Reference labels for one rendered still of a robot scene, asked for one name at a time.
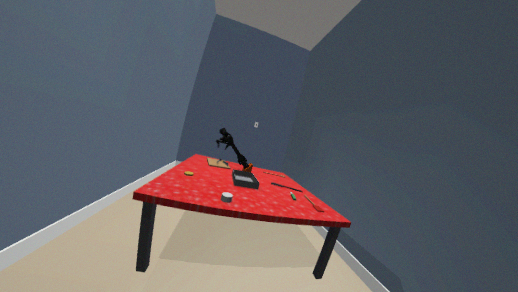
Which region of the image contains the wooden board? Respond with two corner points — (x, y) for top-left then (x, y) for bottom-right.
(207, 158), (230, 169)

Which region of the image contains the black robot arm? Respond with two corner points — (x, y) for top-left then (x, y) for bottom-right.
(219, 127), (249, 169)

